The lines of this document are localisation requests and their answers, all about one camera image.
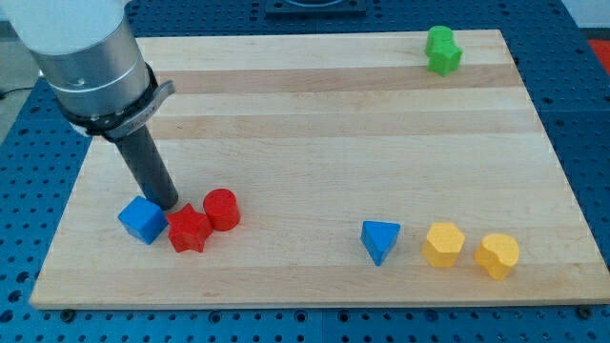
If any red cylinder block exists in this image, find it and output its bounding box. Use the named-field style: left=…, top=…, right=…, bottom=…
left=202, top=189, right=241, bottom=232

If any red star block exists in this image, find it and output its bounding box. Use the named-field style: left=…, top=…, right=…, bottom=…
left=166, top=203, right=214, bottom=252

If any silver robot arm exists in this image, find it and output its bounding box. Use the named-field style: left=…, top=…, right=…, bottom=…
left=1, top=0, right=175, bottom=141

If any green star block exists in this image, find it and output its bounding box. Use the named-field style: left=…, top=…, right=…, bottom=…
left=425, top=42, right=463, bottom=76

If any wooden board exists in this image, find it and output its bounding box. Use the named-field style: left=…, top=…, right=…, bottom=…
left=30, top=30, right=609, bottom=310

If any blue triangle block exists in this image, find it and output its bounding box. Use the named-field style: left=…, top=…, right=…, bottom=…
left=360, top=220, right=401, bottom=266

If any yellow hexagon block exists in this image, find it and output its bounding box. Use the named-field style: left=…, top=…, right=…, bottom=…
left=421, top=222, right=465, bottom=268

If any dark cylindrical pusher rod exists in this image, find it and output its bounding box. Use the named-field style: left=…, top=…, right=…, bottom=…
left=115, top=126, right=178, bottom=211

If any blue cube block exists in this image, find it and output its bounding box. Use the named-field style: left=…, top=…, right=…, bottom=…
left=117, top=196, right=168, bottom=245

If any green cylinder block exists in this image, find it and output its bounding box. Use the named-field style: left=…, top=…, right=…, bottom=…
left=425, top=26, right=455, bottom=56

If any yellow heart block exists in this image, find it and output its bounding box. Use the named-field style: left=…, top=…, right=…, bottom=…
left=474, top=233, right=519, bottom=280

